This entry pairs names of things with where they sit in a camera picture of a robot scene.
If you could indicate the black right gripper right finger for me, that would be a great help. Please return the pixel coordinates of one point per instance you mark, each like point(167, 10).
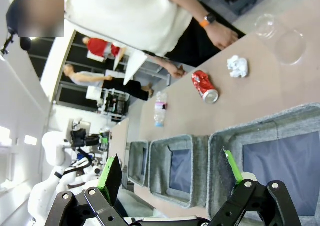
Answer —
point(260, 206)

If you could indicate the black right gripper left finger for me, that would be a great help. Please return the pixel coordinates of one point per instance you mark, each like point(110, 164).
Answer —
point(75, 206)

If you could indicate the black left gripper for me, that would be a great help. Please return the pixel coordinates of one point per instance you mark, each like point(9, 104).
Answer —
point(78, 139)

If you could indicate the clear plastic water bottle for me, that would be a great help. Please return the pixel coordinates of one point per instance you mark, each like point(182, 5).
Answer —
point(160, 109)

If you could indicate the crushed red soda can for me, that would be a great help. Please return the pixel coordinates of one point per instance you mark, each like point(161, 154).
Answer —
point(203, 84)

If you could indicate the white paper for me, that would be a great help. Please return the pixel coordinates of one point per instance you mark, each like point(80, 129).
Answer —
point(237, 65)

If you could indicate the clear plastic cup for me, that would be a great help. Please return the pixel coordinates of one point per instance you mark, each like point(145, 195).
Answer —
point(290, 48)

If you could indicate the person's left forearm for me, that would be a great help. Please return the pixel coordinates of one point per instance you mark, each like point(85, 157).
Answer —
point(187, 3)

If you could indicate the person's right forearm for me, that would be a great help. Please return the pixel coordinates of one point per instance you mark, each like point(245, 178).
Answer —
point(161, 63)

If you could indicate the person's right hand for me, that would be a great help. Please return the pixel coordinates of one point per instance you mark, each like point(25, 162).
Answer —
point(178, 71)

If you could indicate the person's left hand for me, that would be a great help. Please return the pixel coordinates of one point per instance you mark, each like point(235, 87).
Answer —
point(222, 36)

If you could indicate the brown side table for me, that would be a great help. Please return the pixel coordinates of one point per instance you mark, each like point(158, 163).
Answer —
point(120, 140)

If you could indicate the black equipment rack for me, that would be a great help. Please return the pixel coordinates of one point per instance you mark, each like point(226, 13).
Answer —
point(117, 104)

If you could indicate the grey fabric basket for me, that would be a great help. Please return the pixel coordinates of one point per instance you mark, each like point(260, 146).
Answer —
point(225, 161)
point(135, 161)
point(160, 171)

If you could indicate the background person in pale shirt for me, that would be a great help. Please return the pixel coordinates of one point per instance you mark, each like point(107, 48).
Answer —
point(85, 77)

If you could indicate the white desk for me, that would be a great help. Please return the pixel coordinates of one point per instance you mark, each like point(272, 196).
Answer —
point(133, 65)

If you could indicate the background person in red shirt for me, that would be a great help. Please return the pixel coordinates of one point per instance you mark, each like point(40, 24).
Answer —
point(98, 45)

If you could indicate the black headset microphone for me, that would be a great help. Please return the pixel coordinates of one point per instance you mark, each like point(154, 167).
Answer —
point(23, 43)

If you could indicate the white knit sweater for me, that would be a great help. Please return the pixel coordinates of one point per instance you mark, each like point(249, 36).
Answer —
point(120, 13)

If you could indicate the black trousers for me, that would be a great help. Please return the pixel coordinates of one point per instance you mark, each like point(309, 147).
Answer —
point(197, 48)

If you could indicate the person's head with black hair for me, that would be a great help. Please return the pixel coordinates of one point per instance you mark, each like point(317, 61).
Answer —
point(37, 18)

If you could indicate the orange band smartwatch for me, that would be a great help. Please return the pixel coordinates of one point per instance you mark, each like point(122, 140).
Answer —
point(208, 19)

